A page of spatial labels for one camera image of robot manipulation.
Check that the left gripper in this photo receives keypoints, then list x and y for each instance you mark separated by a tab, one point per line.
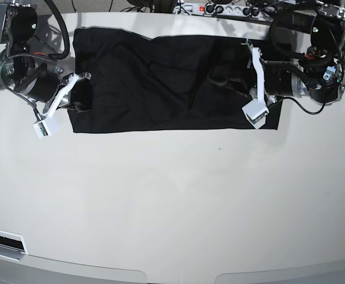
279	83

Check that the white slotted table fixture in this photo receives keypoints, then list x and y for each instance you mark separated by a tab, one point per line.
12	246

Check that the white power strip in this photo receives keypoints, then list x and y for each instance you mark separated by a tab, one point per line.
219	9

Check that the black t-shirt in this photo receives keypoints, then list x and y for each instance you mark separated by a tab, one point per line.
164	83

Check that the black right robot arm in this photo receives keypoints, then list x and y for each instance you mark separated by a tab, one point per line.
18	26

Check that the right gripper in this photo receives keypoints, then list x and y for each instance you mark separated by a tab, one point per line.
43	87

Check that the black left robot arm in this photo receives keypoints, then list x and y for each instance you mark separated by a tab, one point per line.
320	71

